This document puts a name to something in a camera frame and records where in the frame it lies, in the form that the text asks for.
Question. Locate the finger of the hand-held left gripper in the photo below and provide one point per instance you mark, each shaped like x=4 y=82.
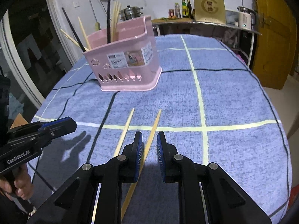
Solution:
x=58 y=130
x=57 y=122

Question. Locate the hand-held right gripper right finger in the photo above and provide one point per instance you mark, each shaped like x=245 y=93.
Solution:
x=160 y=158

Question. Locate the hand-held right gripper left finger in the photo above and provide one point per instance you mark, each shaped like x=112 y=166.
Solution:
x=139 y=155

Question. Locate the pink plastic utensil basket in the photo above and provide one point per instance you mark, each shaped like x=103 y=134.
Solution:
x=121 y=58

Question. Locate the black chopstick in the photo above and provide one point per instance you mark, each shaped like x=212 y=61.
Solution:
x=108 y=14
x=73 y=29

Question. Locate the person's left forearm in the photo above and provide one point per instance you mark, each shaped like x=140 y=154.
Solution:
x=9 y=211

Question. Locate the person's left hand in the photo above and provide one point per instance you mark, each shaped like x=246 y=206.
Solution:
x=23 y=184

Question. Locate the hanging light garment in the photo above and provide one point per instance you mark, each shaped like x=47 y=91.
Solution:
x=30 y=51

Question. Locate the blue plaid blanket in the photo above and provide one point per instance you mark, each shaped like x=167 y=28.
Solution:
x=233 y=98

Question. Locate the beige power strip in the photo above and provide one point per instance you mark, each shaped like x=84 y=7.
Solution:
x=97 y=26

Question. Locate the steel steamer pot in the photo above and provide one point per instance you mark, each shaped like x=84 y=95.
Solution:
x=130 y=12

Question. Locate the wooden cutting board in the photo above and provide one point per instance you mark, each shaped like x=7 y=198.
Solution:
x=163 y=19

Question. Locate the long steel shelf table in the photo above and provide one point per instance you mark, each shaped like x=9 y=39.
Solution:
x=210 y=24

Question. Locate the red sauce jar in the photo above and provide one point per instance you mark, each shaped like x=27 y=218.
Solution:
x=171 y=13

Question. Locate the clear labelled bottle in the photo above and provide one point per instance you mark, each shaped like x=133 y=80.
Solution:
x=177 y=10

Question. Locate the green oil bottle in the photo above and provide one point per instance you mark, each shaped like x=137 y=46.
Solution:
x=185 y=9

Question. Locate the dark sauce bottle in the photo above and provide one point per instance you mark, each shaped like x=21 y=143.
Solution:
x=190 y=9

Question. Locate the gold cardboard box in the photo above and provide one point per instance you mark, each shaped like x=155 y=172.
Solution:
x=209 y=8

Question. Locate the white electric kettle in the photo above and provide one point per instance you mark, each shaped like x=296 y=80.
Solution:
x=245 y=18

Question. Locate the yellow wooden door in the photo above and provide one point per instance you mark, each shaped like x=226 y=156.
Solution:
x=273 y=39

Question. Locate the white sliding door frame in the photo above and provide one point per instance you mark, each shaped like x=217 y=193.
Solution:
x=53 y=28

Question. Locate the white wall switch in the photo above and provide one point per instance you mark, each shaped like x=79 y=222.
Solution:
x=76 y=3

